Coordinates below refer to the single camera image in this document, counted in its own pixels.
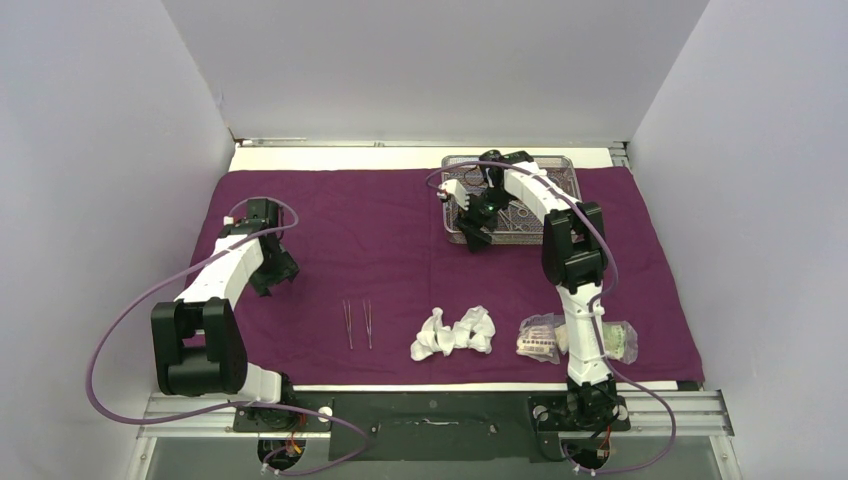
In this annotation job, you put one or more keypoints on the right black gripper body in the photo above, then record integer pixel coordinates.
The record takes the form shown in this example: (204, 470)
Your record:
(483, 210)

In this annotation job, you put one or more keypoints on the aluminium frame rail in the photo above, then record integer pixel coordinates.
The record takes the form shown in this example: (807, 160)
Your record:
(697, 413)

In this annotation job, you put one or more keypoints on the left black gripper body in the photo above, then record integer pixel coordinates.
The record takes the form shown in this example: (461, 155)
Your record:
(276, 268)

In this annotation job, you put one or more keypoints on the white gauze piece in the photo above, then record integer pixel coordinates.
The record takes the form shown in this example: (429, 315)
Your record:
(475, 330)

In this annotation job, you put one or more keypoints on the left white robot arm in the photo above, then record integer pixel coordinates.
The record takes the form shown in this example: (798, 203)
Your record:
(198, 347)

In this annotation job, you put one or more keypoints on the metal tweezers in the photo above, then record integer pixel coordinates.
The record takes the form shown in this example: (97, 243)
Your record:
(348, 319)
(368, 318)

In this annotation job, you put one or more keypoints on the wire mesh instrument tray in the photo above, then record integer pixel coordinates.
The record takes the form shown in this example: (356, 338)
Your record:
(560, 171)

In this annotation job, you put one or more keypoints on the green packet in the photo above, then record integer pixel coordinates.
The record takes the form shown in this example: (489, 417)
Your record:
(620, 342)

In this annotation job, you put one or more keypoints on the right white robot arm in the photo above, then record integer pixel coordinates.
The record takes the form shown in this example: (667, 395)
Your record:
(575, 256)

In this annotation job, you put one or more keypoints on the metal surgical scissors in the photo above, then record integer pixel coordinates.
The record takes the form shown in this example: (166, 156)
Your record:
(520, 220)

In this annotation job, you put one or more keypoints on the pink packet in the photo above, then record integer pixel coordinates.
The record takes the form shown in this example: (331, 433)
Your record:
(536, 338)

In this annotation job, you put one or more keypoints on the white cotton balls bag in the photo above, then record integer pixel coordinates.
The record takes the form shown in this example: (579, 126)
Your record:
(433, 337)

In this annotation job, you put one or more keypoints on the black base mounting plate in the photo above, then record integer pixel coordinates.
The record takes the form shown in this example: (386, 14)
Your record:
(538, 425)

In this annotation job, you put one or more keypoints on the white gauze bag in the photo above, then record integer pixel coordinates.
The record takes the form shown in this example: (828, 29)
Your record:
(561, 337)

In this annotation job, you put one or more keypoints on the purple cloth wrap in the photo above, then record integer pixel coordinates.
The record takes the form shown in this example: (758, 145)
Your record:
(379, 235)

